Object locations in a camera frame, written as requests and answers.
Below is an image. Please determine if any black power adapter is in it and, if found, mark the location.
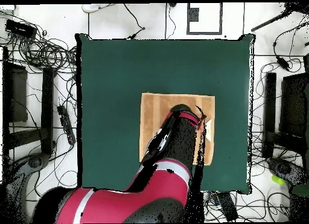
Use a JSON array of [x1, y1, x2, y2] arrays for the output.
[[276, 55, 290, 71]]

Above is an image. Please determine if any black tripod rod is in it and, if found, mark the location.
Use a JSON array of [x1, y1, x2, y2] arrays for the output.
[[250, 2, 309, 33]]

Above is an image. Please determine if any orange terry towel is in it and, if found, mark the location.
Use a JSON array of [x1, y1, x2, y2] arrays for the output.
[[139, 92, 216, 167]]

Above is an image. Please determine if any black network switch box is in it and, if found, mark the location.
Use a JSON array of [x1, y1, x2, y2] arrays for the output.
[[4, 18, 38, 40]]

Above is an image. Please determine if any black power strip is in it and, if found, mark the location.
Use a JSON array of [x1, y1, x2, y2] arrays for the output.
[[215, 191, 240, 222], [57, 104, 77, 146]]

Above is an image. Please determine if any grey framed square board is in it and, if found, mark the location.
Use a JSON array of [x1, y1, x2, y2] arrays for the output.
[[186, 2, 223, 36]]

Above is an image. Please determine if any grey stand base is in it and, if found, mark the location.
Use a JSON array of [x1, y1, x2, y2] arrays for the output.
[[0, 152, 51, 223], [266, 157, 307, 186]]

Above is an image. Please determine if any black cable with plug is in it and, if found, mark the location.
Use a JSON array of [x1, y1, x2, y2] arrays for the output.
[[123, 2, 146, 40]]

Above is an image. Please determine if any dark green table cloth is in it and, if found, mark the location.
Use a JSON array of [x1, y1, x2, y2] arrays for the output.
[[75, 33, 256, 195]]

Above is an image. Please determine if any black metal frame stand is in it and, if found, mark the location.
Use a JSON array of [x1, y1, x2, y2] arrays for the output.
[[1, 46, 57, 162], [261, 71, 309, 159]]

